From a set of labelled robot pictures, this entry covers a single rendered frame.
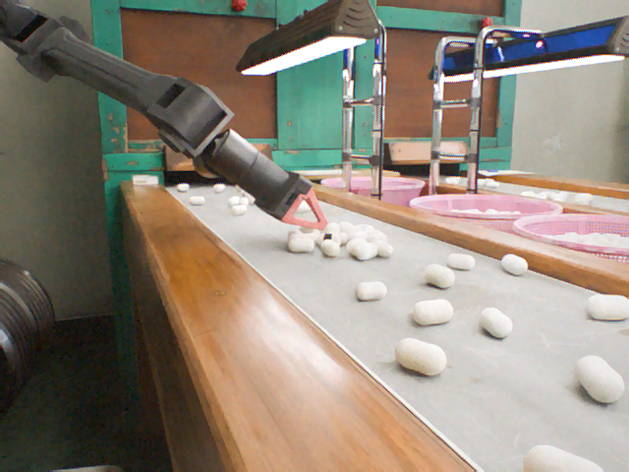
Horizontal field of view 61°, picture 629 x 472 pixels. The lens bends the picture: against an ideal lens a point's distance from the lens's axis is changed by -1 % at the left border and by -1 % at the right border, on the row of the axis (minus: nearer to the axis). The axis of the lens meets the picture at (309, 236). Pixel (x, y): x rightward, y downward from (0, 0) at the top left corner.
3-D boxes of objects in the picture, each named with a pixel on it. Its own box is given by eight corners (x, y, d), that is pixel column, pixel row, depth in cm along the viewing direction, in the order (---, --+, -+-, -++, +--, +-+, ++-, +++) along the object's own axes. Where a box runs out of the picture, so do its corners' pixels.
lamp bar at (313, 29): (333, 33, 79) (334, -19, 77) (235, 73, 136) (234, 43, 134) (382, 37, 81) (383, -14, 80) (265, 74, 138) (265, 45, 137)
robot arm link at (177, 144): (159, 130, 68) (203, 83, 70) (142, 138, 78) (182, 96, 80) (227, 195, 72) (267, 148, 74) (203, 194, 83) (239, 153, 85)
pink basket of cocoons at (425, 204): (512, 281, 82) (517, 220, 81) (378, 252, 102) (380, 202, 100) (582, 254, 100) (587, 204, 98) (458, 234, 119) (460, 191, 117)
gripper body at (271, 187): (285, 174, 83) (248, 146, 80) (311, 182, 74) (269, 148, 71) (261, 209, 83) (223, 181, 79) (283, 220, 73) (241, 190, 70)
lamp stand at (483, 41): (471, 233, 120) (483, 21, 111) (422, 219, 138) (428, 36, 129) (538, 227, 126) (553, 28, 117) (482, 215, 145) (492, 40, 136)
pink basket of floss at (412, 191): (406, 230, 124) (407, 189, 122) (303, 221, 135) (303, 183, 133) (434, 213, 147) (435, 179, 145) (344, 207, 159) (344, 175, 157)
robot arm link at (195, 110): (7, 51, 88) (54, 8, 90) (31, 77, 93) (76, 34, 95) (166, 138, 66) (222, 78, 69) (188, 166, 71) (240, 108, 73)
